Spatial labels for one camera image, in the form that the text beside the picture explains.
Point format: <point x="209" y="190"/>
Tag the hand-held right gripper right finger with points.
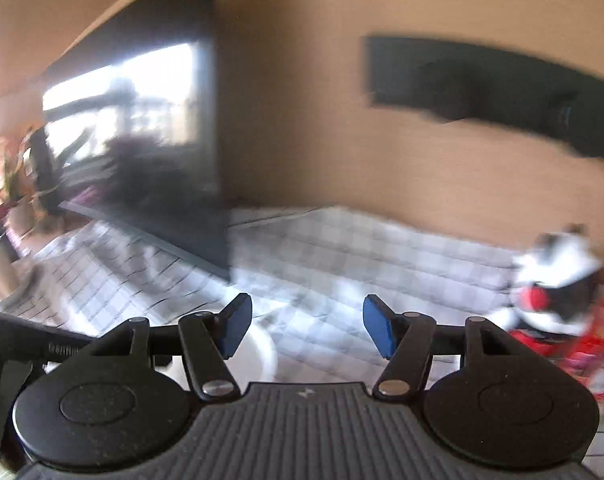
<point x="378" y="325"/>

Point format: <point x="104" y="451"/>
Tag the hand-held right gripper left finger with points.
<point x="236" y="325"/>

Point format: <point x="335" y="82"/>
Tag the large white bowl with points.
<point x="262" y="355"/>

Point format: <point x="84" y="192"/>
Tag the white checked tablecloth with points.
<point x="332" y="260"/>

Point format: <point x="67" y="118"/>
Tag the potted plant with red flowers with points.
<point x="17" y="180"/>

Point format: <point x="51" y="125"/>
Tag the black flat screen television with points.
<point x="182" y="160"/>

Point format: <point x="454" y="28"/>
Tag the red white toy robot figure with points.
<point x="557" y="270"/>

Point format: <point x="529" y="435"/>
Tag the red printed packaging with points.
<point x="592" y="345"/>

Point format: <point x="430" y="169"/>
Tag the black wall shelf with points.
<point x="482" y="85"/>

